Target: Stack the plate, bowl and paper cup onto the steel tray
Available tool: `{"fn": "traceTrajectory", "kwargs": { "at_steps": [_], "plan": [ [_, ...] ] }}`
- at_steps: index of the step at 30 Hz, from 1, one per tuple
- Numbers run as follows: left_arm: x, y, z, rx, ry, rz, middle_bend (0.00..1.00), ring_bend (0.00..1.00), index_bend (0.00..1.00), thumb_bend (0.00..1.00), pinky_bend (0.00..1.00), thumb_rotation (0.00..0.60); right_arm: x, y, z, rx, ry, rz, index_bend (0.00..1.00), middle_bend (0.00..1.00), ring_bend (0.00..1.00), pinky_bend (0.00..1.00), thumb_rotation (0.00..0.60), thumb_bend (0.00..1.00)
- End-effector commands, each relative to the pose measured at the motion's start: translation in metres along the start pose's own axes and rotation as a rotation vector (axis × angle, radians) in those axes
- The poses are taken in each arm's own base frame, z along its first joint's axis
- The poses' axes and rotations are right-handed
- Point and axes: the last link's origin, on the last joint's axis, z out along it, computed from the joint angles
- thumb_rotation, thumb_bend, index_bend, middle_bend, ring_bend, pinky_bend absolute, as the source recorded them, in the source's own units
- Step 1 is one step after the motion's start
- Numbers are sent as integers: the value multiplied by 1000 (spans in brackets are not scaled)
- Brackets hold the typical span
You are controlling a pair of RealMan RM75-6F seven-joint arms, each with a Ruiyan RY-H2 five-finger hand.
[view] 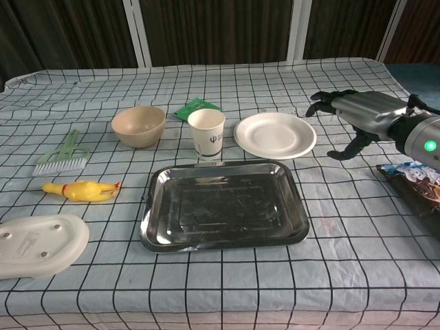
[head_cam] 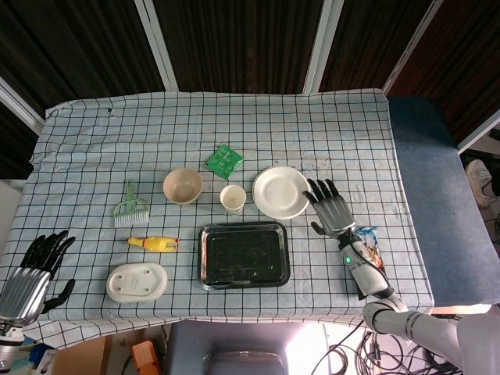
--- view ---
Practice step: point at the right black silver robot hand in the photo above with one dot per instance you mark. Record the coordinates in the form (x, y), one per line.
(364, 110)

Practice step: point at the white paper plate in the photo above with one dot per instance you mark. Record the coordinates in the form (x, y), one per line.
(275, 135)

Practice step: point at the beige bowl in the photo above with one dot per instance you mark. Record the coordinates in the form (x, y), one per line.
(139, 125)

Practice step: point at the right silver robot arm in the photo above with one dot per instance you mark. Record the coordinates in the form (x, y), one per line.
(419, 130)

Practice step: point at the white paper cup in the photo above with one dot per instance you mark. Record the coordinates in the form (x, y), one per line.
(206, 134)

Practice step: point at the stainless steel tray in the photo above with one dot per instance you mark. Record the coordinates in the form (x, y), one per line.
(223, 206)

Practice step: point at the blue padded bench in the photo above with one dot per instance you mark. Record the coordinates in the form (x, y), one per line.
(416, 82)

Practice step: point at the dark snack bag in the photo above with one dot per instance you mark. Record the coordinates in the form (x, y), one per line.
(416, 189)

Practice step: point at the checked blue tablecloth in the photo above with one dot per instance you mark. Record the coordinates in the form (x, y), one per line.
(343, 258)

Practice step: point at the dark brown curtain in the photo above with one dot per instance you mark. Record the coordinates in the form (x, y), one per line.
(223, 31)

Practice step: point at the green foil packet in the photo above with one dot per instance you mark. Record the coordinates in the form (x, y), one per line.
(192, 106)

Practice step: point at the yellow rubber chicken toy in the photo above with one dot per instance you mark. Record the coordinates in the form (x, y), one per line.
(82, 189)

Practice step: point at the green brush white bristles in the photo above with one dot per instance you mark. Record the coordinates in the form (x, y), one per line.
(62, 165)

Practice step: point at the white frame post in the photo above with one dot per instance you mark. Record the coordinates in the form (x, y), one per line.
(137, 31)
(390, 31)
(298, 31)

